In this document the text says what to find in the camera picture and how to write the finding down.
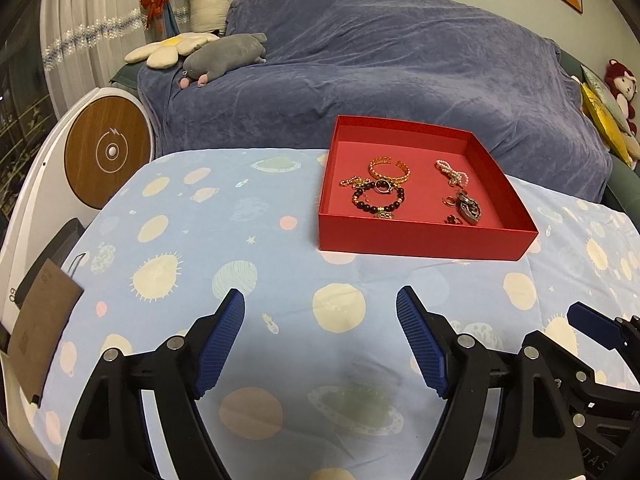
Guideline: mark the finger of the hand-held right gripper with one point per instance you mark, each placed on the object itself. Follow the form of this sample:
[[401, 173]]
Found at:
[[600, 392], [595, 322]]

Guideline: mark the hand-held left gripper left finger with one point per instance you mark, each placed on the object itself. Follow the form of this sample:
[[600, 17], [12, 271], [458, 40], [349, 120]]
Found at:
[[220, 345]]

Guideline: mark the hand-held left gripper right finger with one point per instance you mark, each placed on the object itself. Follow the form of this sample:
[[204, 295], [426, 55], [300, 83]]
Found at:
[[425, 345]]

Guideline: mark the red cardboard box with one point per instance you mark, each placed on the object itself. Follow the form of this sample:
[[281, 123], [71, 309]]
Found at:
[[425, 245]]

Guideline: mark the silver oval pendant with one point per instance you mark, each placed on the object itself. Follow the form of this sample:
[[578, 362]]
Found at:
[[470, 208]]

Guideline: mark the gold hoop earring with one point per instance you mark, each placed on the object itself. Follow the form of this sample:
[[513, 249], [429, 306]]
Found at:
[[450, 201]]

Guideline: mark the blue planet print tablecloth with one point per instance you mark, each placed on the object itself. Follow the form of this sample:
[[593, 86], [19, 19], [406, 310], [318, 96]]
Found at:
[[200, 240]]

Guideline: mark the dark green sofa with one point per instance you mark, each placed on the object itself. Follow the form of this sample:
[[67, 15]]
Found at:
[[625, 190]]

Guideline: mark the gold cuff bangle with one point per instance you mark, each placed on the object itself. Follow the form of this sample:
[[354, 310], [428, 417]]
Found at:
[[381, 176]]

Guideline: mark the brown paper tag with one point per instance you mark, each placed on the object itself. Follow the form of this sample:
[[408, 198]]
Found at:
[[42, 325]]

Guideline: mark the yellow pillow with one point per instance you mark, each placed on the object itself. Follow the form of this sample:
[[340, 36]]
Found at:
[[605, 120]]

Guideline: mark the white device with wooden disc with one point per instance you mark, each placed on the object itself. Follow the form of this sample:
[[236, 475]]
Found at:
[[107, 150]]

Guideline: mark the red plush doll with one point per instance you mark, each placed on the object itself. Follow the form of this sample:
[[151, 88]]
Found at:
[[622, 85]]

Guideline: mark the pale patterned pillow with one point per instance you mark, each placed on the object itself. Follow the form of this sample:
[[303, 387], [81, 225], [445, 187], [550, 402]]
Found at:
[[597, 80]]

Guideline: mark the blue sofa cover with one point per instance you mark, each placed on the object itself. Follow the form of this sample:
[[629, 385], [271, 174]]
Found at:
[[375, 60]]

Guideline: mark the grey plush toy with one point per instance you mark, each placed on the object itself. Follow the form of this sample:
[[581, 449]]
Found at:
[[225, 55]]

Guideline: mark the flower shaped pillow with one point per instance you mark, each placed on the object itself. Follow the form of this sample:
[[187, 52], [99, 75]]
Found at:
[[165, 50]]

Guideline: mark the white curtain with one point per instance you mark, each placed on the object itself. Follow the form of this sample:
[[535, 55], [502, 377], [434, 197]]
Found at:
[[85, 35]]

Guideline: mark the red bow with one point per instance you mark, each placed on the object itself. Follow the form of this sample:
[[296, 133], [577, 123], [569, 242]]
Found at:
[[152, 2]]

